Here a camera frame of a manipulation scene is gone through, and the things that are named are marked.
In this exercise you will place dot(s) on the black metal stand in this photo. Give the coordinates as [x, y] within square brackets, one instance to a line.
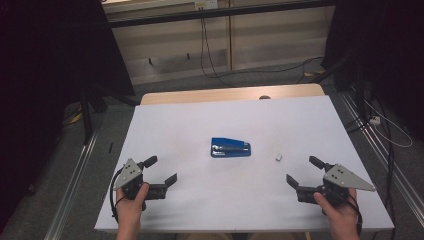
[340, 71]
[87, 113]

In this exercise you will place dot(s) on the white table board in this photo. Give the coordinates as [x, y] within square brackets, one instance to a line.
[233, 200]

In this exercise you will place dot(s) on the white wall socket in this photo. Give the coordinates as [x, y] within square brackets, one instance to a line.
[206, 4]

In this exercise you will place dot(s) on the blue stapler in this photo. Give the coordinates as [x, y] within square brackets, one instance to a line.
[230, 146]

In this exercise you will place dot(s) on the wooden table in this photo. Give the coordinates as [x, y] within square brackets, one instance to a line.
[206, 96]

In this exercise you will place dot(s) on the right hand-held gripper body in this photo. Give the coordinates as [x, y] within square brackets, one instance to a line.
[345, 178]

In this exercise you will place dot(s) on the person's right hand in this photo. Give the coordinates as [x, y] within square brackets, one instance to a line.
[340, 216]

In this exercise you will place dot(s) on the small black stick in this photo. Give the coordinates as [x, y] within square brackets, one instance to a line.
[110, 147]

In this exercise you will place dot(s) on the person's left hand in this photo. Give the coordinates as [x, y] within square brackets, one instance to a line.
[128, 210]

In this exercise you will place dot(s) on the black horizontal bar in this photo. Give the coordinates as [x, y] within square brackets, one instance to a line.
[213, 13]

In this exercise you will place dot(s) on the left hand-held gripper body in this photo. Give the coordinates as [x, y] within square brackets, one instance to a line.
[128, 174]

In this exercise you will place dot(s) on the beige cabinet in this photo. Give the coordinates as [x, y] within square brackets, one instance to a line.
[266, 43]

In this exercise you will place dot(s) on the aluminium floor rail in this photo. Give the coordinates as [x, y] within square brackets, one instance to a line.
[71, 190]
[383, 156]

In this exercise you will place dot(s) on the small white eraser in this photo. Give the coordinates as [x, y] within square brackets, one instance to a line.
[278, 157]

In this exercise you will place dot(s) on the black curtain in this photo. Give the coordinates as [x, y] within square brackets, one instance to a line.
[43, 83]
[383, 50]

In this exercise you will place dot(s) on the dark round table grommet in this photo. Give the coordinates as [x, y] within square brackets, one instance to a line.
[265, 97]

